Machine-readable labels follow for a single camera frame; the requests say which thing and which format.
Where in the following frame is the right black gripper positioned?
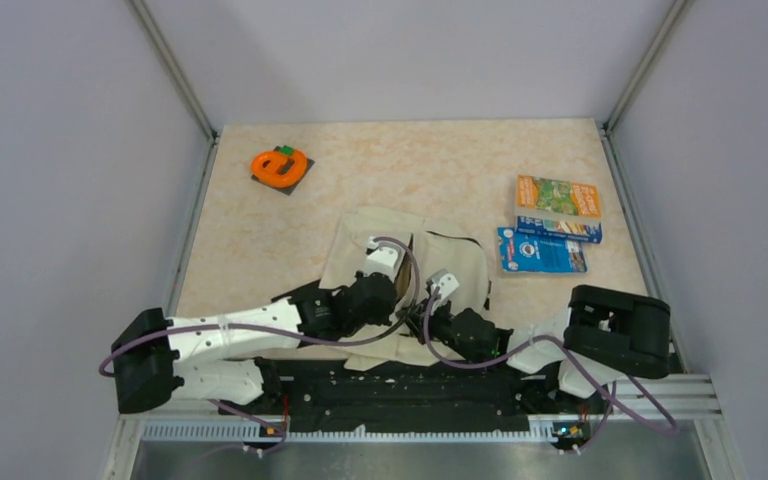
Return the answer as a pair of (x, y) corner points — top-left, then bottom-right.
(399, 293), (484, 365)

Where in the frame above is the cream canvas backpack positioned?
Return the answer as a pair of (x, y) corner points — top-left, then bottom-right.
(317, 206), (493, 371)

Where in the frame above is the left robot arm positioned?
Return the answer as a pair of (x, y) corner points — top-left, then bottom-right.
(98, 273), (398, 414)

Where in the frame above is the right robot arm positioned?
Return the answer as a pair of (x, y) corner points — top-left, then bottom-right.
(405, 285), (671, 412)

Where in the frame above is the blue book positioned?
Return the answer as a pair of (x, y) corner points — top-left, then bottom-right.
(496, 216), (603, 274)

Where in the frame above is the dark square mat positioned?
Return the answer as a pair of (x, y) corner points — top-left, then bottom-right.
(252, 145), (316, 197)

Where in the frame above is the orange green book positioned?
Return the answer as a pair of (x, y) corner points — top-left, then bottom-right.
(514, 175), (602, 224)

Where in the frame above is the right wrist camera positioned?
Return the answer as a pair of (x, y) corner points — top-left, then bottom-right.
(426, 269), (460, 306)

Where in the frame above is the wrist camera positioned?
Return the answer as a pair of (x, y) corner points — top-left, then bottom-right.
(426, 269), (460, 306)
(361, 237), (404, 281)

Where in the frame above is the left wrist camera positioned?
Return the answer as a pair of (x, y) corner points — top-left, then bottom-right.
(361, 237), (404, 281)

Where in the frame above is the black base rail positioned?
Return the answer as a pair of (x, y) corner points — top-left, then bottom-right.
(218, 356), (624, 435)

